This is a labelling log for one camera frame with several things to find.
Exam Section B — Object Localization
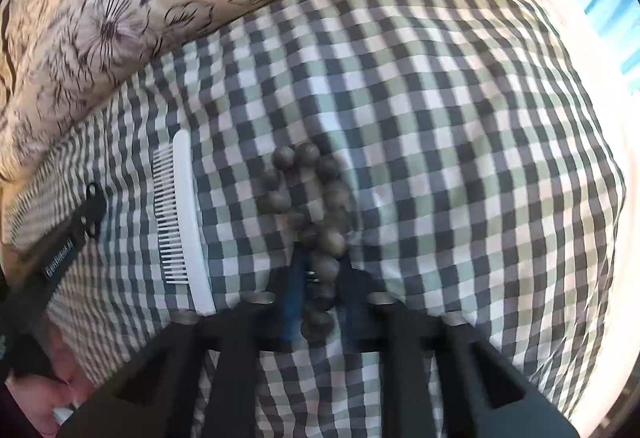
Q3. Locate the white plastic comb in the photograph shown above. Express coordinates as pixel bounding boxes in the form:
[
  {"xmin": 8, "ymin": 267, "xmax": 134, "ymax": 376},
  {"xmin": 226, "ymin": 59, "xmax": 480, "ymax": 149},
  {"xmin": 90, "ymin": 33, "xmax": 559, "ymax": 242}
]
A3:
[{"xmin": 152, "ymin": 129, "xmax": 216, "ymax": 316}]

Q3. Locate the left human hand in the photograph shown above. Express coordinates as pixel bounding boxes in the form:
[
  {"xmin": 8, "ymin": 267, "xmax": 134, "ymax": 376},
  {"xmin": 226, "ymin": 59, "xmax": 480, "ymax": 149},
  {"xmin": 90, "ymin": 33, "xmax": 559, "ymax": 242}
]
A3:
[{"xmin": 6, "ymin": 322, "xmax": 94, "ymax": 437}]

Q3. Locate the dark wooden bead bracelet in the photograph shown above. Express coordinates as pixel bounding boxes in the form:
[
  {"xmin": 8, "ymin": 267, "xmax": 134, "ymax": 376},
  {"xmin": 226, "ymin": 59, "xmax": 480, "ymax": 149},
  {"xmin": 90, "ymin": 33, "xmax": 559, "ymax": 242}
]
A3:
[{"xmin": 255, "ymin": 141, "xmax": 357, "ymax": 344}]

